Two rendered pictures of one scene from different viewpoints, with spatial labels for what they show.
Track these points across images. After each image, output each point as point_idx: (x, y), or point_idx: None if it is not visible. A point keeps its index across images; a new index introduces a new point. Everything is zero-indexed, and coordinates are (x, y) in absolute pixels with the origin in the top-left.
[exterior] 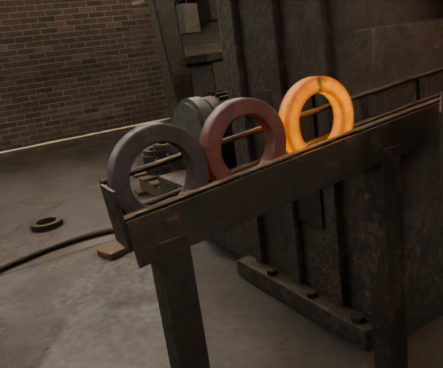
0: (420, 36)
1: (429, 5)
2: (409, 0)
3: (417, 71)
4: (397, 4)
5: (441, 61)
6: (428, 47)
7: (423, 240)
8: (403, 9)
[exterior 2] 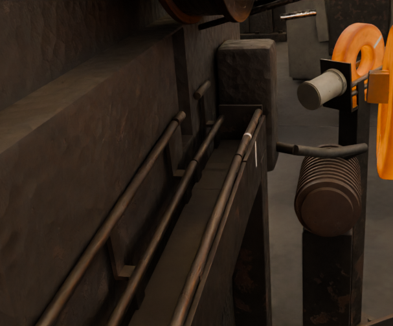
0: (93, 128)
1: (77, 28)
2: (39, 25)
3: (100, 216)
4: (14, 43)
5: (131, 165)
6: (109, 145)
7: None
8: (30, 51)
